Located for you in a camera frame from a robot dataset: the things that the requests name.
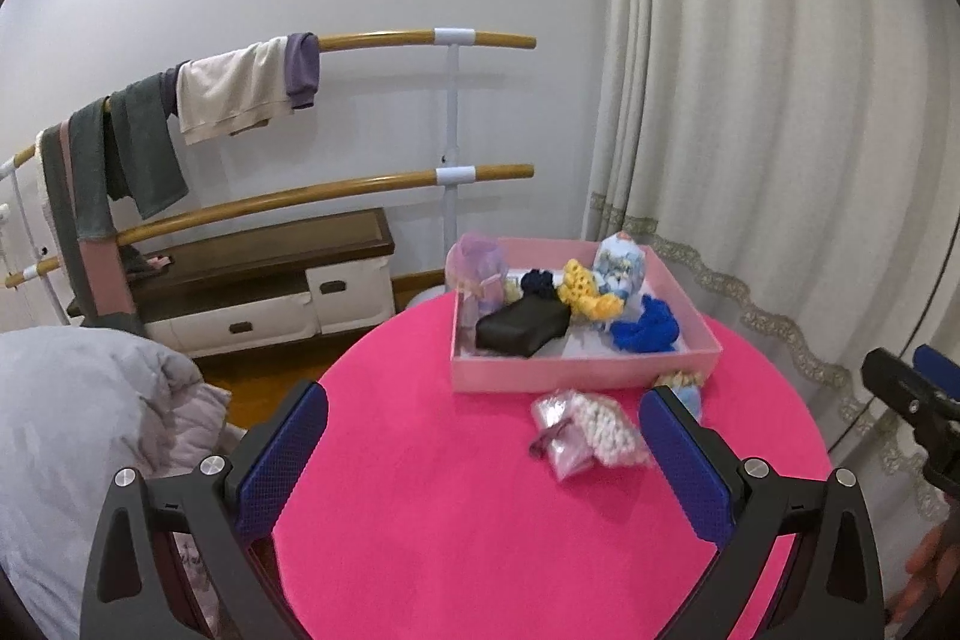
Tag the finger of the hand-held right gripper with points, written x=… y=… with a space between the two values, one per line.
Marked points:
x=892 y=381
x=941 y=370

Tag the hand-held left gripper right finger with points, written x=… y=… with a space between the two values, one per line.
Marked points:
x=686 y=460

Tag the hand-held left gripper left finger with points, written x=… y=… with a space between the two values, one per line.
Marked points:
x=274 y=460

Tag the light blue scrunchie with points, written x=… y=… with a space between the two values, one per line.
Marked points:
x=686 y=394

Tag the white pearl scrunchie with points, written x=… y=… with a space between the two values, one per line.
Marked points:
x=607 y=430

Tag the white beaded pink scrunchie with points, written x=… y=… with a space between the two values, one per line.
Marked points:
x=559 y=437

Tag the royal blue scrunchie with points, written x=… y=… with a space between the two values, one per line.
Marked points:
x=645 y=329

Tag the pink cardboard box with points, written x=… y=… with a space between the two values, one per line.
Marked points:
x=570 y=374

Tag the yellow crochet scrunchie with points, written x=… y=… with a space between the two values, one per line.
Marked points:
x=585 y=295

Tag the blue floral cloth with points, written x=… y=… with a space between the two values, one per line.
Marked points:
x=619 y=265

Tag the black pouch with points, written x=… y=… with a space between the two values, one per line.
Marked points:
x=521 y=325

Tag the navy scrunchie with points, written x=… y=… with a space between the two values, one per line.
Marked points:
x=540 y=284

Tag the yellow organza scrunchie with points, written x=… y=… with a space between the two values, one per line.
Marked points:
x=513 y=291

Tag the lavender organza pouch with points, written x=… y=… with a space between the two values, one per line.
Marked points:
x=474 y=269

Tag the person's right hand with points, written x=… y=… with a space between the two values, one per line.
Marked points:
x=922 y=565

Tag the round pink table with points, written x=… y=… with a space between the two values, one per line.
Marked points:
x=450 y=497

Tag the grey duvet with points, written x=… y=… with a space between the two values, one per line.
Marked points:
x=75 y=430

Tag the brown and white low cabinet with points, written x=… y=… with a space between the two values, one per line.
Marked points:
x=285 y=250

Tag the round barre base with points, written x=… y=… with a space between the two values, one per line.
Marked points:
x=424 y=299

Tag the small pink item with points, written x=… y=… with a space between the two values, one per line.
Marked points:
x=159 y=261

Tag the cream curtain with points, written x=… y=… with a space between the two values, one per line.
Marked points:
x=750 y=85

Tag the dark grey towel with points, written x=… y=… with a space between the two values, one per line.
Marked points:
x=146 y=153

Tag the grey and pink towel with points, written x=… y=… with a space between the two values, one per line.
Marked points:
x=86 y=183

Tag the cream cloth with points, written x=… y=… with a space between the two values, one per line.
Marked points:
x=225 y=96

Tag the purple cloth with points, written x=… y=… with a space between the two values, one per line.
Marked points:
x=301 y=66

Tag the short wooden barre rail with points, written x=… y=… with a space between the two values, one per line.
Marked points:
x=300 y=197

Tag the white barre post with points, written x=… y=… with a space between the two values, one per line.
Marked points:
x=452 y=108
x=32 y=270

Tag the long wooden barre rail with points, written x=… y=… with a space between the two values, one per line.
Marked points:
x=375 y=40

